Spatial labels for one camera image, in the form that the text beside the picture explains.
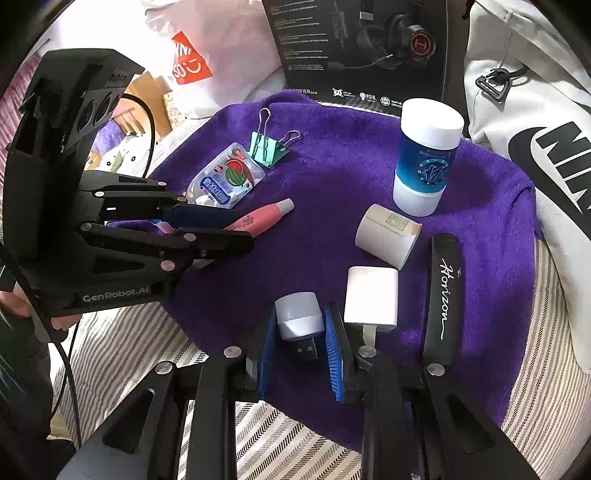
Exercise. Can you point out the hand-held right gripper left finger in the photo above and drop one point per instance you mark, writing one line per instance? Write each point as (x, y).
(265, 357)

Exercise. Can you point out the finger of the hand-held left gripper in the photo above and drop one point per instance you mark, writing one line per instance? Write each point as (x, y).
(217, 242)
(203, 216)

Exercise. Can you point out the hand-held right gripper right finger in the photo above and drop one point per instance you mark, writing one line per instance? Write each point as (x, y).
(334, 360)

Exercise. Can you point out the clear candy bottle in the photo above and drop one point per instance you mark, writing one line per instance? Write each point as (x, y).
(228, 177)

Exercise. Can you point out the white USB night light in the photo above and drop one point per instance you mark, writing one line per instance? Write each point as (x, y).
(298, 318)

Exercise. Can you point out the pink tube pen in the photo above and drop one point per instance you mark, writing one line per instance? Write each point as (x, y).
(268, 214)

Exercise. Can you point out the white charger adapter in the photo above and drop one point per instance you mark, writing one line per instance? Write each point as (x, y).
(371, 297)

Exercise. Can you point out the black rectangular lighter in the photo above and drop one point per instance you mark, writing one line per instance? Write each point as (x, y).
(442, 300)

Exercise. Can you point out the small white cylinder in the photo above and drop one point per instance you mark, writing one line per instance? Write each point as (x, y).
(385, 235)

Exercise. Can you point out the person's left hand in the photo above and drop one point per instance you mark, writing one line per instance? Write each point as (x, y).
(62, 324)

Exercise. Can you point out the white dotted cloth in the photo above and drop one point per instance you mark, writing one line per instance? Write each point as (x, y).
(122, 154)

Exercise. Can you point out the teal binder clip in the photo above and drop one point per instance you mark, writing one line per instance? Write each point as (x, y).
(270, 150)

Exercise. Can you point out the printed kraft box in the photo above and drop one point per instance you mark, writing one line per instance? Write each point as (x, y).
(173, 108)

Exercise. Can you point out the purple towel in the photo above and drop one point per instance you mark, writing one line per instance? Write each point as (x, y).
(323, 184)

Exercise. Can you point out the striped bedspread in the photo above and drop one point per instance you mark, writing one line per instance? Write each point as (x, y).
(138, 350)

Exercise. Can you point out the brown cardboard box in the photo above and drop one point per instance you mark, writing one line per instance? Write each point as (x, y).
(147, 99)

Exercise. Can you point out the white shopping bag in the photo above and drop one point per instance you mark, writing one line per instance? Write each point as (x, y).
(221, 50)

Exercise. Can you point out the blue and white canister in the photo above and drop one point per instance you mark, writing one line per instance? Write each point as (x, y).
(427, 157)

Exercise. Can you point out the black headset box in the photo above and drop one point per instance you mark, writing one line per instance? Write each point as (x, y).
(355, 41)

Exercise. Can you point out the grey sports bag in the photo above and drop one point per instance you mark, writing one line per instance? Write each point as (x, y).
(535, 92)

